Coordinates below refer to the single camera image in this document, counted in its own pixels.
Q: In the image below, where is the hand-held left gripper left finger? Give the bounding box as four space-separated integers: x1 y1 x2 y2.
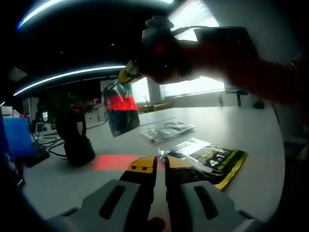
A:
45 156 157 232

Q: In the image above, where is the black flat box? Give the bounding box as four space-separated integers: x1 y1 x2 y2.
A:
24 149 51 168

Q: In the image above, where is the stack of sheet goods packets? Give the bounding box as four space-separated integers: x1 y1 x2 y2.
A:
140 121 197 144

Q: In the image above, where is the person's right hand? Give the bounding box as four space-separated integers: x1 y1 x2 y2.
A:
139 38 206 85

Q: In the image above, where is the white table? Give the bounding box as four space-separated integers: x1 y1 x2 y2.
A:
21 106 285 222

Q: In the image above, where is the dark glossy sheet goods packet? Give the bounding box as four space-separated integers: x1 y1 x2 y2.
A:
100 81 141 138

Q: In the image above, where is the black wall monitor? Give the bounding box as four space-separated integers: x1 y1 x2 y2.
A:
194 26 252 95

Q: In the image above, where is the long ceiling light strip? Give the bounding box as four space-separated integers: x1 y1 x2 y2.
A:
13 65 126 97
17 0 174 28

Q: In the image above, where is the black table cable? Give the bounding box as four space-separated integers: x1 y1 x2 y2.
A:
28 118 108 159

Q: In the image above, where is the dark yellow-edged sheet goods packet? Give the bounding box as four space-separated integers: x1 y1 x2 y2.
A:
157 137 249 192

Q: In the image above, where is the person's left hand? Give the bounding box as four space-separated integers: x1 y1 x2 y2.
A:
147 217 166 232

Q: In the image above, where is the ceiling air vent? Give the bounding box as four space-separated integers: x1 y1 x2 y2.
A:
7 66 28 82

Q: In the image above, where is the green potted plant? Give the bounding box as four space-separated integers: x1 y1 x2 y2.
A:
40 91 84 119

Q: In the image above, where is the blue plastic box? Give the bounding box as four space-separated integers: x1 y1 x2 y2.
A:
0 117 37 160

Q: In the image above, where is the white and blue device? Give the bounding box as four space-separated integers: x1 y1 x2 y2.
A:
0 151 14 170

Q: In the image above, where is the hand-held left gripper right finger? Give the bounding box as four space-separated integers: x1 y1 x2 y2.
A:
165 156 254 232

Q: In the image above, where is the black round barcode scanner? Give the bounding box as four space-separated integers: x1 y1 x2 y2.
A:
55 107 96 167

